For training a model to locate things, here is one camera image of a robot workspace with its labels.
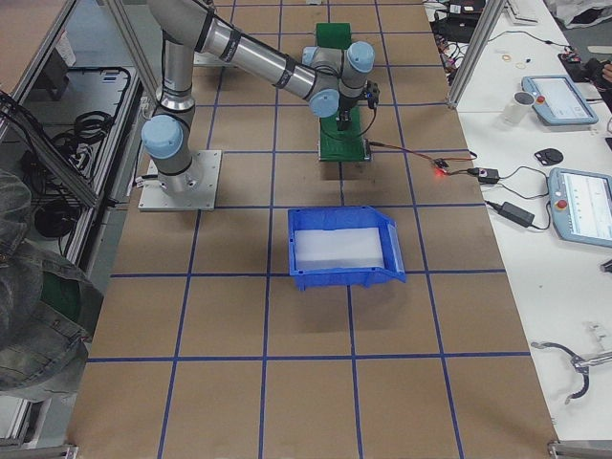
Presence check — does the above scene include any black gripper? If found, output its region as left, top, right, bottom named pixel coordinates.
left=336, top=98, right=354, bottom=132

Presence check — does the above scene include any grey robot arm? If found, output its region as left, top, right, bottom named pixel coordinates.
left=141, top=1, right=379, bottom=196

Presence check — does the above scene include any green conveyor belt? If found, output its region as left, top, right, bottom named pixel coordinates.
left=316, top=23, right=370, bottom=163

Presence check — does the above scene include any small sensor board red LED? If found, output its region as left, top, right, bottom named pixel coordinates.
left=431, top=158, right=450, bottom=177

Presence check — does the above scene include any blue plastic bin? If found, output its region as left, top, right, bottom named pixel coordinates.
left=288, top=206, right=406, bottom=291

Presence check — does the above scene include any white foam bin liner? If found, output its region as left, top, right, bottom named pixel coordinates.
left=294, top=228, right=384, bottom=271

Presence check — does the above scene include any small black inline box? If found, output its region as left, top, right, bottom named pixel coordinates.
left=477, top=168, right=500, bottom=185

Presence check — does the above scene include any white plastic cup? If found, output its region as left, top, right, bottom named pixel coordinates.
left=501, top=91, right=535, bottom=125

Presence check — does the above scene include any black power adapter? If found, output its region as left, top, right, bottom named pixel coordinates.
left=497, top=202, right=535, bottom=228

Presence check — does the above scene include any black round puck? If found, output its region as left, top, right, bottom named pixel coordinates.
left=534, top=148, right=564, bottom=166

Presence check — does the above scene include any upper teach pendant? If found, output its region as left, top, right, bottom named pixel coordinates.
left=521, top=75, right=599, bottom=126

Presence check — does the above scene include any teach pendant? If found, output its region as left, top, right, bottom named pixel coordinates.
left=547, top=167, right=611, bottom=248
left=521, top=75, right=599, bottom=126

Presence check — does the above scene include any lower teach pendant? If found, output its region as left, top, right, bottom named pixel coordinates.
left=547, top=167, right=611, bottom=248

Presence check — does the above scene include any person in denim jacket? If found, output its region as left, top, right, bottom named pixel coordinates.
left=1, top=171, right=102, bottom=403

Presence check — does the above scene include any metal claw tool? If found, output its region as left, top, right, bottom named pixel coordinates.
left=531, top=341, right=611, bottom=404

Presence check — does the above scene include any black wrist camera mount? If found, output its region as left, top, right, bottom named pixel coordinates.
left=364, top=80, right=380, bottom=110

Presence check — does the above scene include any red black conveyor cable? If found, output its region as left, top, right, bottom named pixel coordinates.
left=367, top=139, right=479, bottom=169

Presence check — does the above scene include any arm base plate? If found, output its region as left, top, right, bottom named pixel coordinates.
left=139, top=150, right=222, bottom=211

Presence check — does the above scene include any aluminium frame post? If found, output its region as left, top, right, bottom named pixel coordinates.
left=447, top=0, right=505, bottom=109

